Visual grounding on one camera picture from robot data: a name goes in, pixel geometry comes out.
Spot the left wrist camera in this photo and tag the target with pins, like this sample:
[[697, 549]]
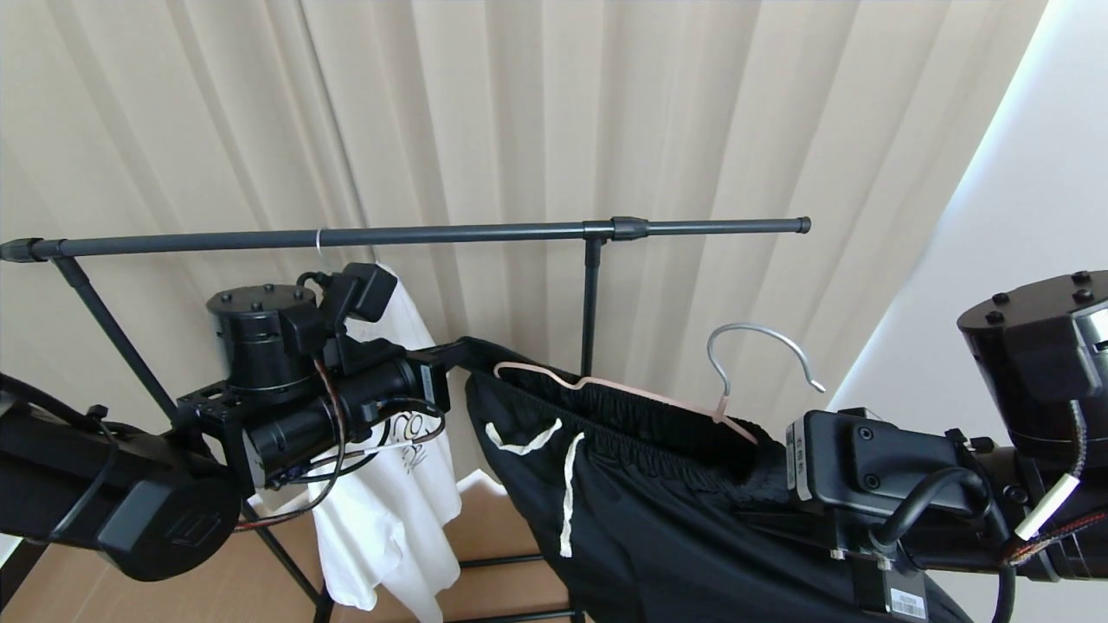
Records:
[[359, 292]]

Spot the beige curtain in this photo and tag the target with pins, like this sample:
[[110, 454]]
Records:
[[519, 104]]

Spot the black clothes rack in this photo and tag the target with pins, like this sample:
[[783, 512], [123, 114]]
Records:
[[485, 233]]

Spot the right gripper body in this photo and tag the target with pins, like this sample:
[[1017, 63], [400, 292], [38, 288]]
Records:
[[952, 554]]

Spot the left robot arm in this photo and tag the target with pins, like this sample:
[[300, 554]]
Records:
[[104, 484]]

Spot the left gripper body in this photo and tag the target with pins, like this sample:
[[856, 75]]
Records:
[[389, 381]]

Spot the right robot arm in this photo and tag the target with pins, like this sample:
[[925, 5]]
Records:
[[1030, 363]]

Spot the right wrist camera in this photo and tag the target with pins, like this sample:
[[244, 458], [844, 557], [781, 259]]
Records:
[[892, 459]]

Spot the white printed t-shirt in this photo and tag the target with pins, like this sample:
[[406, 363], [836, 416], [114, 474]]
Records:
[[407, 536]]

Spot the black shorts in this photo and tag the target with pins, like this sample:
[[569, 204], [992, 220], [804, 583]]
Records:
[[658, 536]]

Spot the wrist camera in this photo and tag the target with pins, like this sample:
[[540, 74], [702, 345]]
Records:
[[892, 459], [359, 292]]

